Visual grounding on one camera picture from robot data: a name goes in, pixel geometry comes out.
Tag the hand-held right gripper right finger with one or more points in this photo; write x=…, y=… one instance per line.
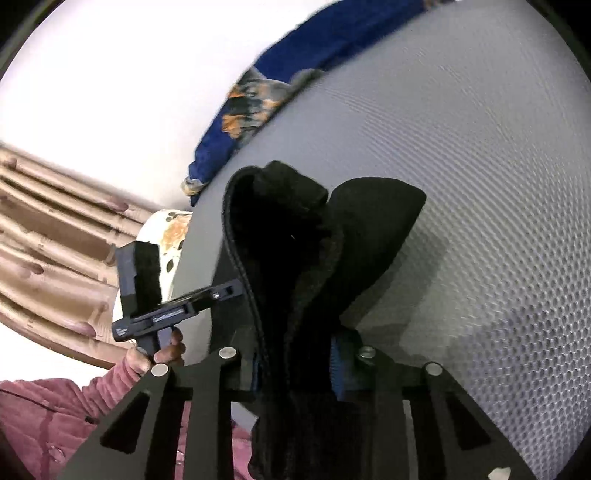
x=338, y=369

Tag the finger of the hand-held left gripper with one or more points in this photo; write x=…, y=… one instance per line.
x=228, y=289

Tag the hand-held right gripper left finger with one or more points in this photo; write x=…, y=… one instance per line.
x=231, y=369

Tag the black pants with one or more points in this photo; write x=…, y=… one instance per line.
x=295, y=258

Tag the person's left forearm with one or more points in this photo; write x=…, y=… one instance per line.
x=115, y=392

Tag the person's left hand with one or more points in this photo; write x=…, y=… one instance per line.
x=168, y=353

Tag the white floral pillow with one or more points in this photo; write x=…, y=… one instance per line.
x=171, y=226

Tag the wooden slatted furniture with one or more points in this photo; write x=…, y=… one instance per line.
x=46, y=258

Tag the person's pink clothing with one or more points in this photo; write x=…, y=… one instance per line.
x=41, y=429

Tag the grey mesh mattress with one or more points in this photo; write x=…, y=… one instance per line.
x=461, y=161

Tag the blue printed blanket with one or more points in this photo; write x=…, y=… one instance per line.
x=295, y=55

